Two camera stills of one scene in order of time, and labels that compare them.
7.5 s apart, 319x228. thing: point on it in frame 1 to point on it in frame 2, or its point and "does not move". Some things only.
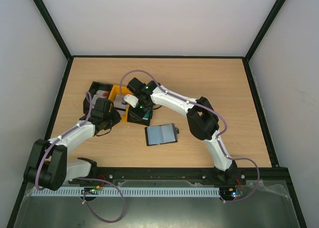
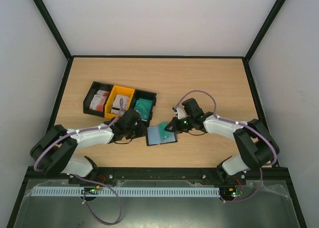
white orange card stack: (117, 103) does not move
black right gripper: (140, 112) to (178, 123)
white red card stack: (100, 94) does not move
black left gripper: (117, 118) to (141, 132)
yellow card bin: (115, 91) does not move
